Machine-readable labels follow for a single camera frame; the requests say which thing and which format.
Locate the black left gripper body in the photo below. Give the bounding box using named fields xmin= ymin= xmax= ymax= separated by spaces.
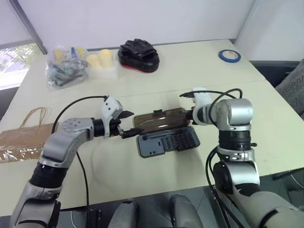
xmin=108 ymin=110 xmax=124 ymax=138

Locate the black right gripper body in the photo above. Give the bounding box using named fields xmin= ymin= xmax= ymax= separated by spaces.
xmin=184 ymin=107 xmax=196 ymax=125

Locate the dark screwdriver bit case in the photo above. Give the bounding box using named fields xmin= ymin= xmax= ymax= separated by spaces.
xmin=132 ymin=107 xmax=201 ymax=159

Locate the blue tape roll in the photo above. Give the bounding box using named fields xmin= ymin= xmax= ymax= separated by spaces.
xmin=218 ymin=49 xmax=242 ymax=64

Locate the tall yellow cylinder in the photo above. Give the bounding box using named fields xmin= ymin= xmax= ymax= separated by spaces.
xmin=99 ymin=48 xmax=113 ymax=69

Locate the black padded mitt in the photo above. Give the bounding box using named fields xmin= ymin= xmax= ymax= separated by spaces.
xmin=117 ymin=38 xmax=160 ymax=75

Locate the short yellow cylinder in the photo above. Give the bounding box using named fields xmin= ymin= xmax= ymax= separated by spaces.
xmin=85 ymin=54 xmax=100 ymax=71

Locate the clear plastic bag of parts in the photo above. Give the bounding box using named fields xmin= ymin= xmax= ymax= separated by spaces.
xmin=45 ymin=44 xmax=91 ymax=91

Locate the grey rounded robot leg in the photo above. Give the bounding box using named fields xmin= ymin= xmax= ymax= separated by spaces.
xmin=109 ymin=198 xmax=141 ymax=228
xmin=169 ymin=193 xmax=204 ymax=228

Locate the brown paper bag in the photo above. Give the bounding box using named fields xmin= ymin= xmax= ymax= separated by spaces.
xmin=0 ymin=106 xmax=59 ymax=163

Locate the grey fabric chair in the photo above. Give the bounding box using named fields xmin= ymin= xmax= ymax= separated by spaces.
xmin=275 ymin=57 xmax=304 ymax=114

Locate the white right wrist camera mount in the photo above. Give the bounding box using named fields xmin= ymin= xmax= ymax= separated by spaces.
xmin=191 ymin=87 xmax=213 ymax=126

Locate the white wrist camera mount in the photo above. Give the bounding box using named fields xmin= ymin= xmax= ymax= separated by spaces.
xmin=191 ymin=87 xmax=213 ymax=126
xmin=100 ymin=95 xmax=124 ymax=139

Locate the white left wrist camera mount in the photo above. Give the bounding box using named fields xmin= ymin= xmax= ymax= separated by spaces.
xmin=100 ymin=95 xmax=124 ymax=139

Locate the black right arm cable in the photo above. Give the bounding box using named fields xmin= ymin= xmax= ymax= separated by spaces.
xmin=205 ymin=88 xmax=244 ymax=228

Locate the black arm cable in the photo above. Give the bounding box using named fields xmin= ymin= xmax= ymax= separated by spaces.
xmin=205 ymin=88 xmax=244 ymax=228
xmin=52 ymin=95 xmax=108 ymax=210

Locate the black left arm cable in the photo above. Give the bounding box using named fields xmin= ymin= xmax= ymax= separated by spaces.
xmin=52 ymin=95 xmax=108 ymax=210

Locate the black bracket under table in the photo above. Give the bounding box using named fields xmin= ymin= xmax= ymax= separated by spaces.
xmin=86 ymin=208 xmax=103 ymax=228

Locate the dark window frame bar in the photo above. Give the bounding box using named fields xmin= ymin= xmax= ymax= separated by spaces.
xmin=9 ymin=0 xmax=48 ymax=55

